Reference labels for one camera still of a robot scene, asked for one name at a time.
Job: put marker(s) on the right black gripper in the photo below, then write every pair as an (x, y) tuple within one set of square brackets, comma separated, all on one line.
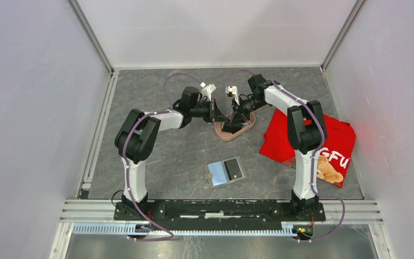
[(241, 105)]

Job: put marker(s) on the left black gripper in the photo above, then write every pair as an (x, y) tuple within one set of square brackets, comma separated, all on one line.
[(208, 118)]

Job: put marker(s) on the pink oval tray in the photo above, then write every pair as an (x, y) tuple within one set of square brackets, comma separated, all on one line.
[(227, 136)]

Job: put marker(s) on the grey card holder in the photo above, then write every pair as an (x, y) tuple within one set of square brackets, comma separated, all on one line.
[(216, 173)]

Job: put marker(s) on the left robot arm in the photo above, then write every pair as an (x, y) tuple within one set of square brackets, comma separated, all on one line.
[(137, 135)]

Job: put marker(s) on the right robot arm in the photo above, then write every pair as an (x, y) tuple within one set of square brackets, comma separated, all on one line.
[(305, 132)]

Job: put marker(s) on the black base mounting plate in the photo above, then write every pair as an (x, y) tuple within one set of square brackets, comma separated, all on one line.
[(219, 214)]

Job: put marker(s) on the red printed t-shirt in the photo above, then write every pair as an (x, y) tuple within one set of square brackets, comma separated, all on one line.
[(335, 155)]

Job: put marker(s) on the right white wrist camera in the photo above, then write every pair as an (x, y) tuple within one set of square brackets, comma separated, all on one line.
[(232, 92)]

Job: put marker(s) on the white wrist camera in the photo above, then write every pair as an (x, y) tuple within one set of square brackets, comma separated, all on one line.
[(206, 91), (232, 92)]

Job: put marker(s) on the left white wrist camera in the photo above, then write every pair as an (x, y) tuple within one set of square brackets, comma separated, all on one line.
[(206, 91)]

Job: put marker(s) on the aluminium frame rail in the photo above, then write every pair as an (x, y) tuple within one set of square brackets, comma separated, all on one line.
[(101, 217)]

